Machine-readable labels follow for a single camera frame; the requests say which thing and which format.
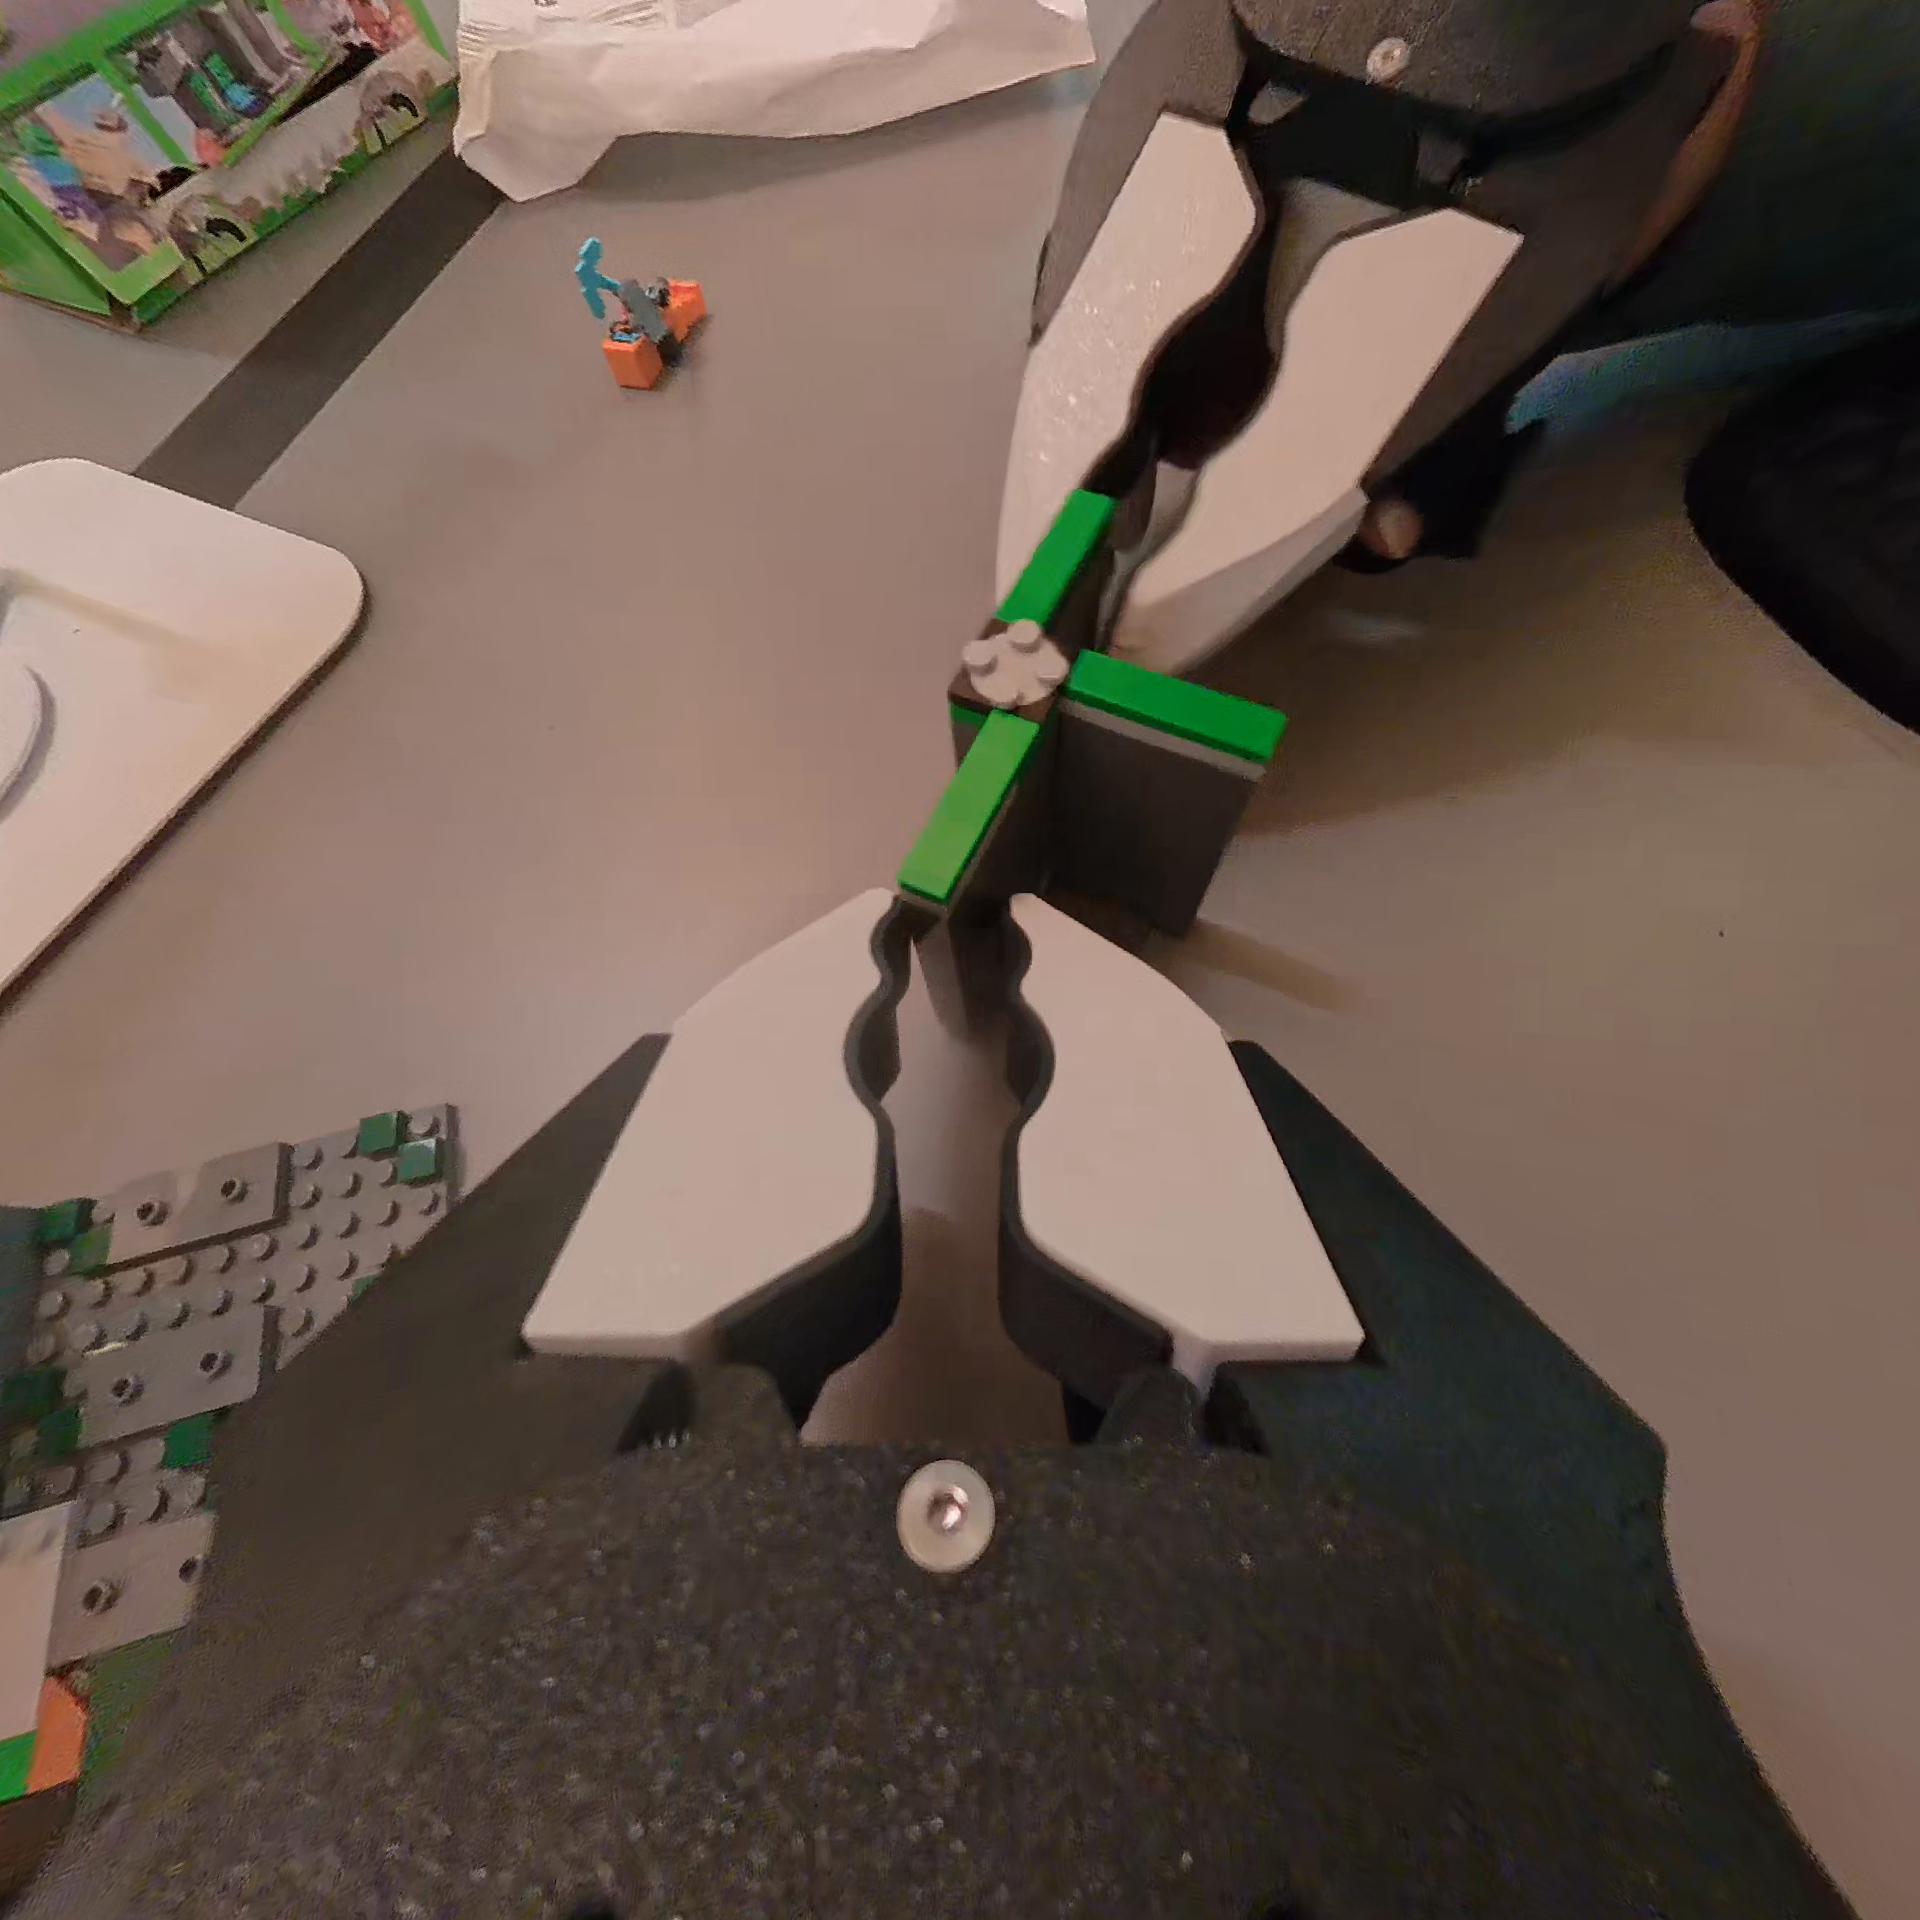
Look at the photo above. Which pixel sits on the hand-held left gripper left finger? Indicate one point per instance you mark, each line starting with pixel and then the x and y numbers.
pixel 734 1171

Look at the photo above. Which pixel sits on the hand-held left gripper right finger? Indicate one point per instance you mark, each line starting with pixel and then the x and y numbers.
pixel 1170 1184

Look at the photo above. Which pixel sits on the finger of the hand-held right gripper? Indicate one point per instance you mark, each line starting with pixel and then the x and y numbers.
pixel 1394 375
pixel 1142 284

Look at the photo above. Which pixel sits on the grey green brick wall assembly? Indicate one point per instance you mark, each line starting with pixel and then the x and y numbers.
pixel 1142 839

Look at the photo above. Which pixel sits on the grey brick baseplate build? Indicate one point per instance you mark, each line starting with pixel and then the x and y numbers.
pixel 194 1319

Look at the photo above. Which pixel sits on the person's right hand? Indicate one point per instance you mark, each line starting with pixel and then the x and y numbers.
pixel 1718 120

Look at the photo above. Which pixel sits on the person's black clothed lap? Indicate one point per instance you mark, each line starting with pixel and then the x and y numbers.
pixel 1830 540

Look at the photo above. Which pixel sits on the white paper bag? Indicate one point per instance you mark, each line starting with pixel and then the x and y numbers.
pixel 720 75

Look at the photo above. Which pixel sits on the orange brick minifigure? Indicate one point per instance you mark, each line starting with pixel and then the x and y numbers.
pixel 638 352

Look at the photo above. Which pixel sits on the white book stand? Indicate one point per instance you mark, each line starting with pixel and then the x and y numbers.
pixel 182 644

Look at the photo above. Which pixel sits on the green toy box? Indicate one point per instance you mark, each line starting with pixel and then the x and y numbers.
pixel 182 150

